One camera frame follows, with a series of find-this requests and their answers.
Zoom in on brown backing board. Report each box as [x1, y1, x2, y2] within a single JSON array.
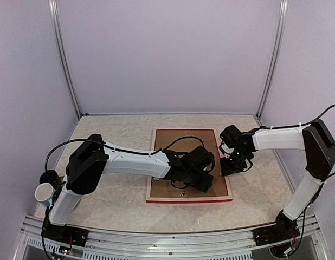
[[149, 129, 230, 198]]

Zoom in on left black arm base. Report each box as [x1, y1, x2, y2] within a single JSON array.
[[41, 222, 89, 247]]

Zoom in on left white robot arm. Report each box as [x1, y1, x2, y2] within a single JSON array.
[[48, 134, 215, 241]]

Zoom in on aluminium post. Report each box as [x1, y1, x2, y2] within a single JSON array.
[[256, 0, 289, 120], [48, 0, 83, 120]]

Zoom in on right aluminium post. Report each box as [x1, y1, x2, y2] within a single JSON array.
[[256, 0, 289, 120]]

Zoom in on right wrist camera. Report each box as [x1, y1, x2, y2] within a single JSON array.
[[219, 143, 234, 157]]

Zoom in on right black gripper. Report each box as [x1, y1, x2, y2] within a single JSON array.
[[220, 148, 251, 176]]

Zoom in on front aluminium rail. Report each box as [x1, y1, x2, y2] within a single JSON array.
[[14, 213, 330, 260]]

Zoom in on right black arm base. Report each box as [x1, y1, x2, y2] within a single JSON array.
[[253, 211, 300, 246]]

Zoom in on clear tape roll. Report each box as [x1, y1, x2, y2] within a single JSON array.
[[69, 194, 82, 212]]

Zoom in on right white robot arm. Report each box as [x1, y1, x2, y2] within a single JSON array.
[[220, 119, 335, 221]]

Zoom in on red wooden picture frame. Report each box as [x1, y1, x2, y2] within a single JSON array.
[[145, 128, 234, 204]]

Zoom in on left aluminium post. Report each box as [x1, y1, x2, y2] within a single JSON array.
[[48, 0, 83, 120]]

